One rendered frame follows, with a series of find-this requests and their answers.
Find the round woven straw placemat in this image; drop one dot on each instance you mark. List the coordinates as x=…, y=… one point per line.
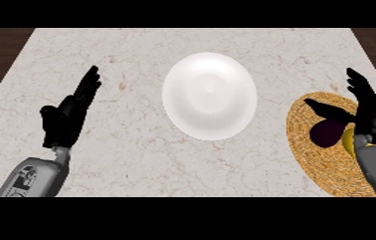
x=317, y=164

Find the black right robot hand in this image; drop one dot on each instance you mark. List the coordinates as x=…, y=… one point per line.
x=361, y=101

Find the yellow lemon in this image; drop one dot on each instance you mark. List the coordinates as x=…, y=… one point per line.
x=348, y=141

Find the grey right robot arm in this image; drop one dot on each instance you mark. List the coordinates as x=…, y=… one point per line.
x=367, y=161

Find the white oval plate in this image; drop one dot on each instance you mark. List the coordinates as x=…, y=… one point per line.
x=209, y=96

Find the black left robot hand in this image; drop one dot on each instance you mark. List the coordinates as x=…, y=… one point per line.
x=66, y=118

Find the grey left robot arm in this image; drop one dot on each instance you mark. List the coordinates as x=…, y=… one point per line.
x=37, y=177

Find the dark purple round fruit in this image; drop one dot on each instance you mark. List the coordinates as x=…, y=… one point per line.
x=326, y=132

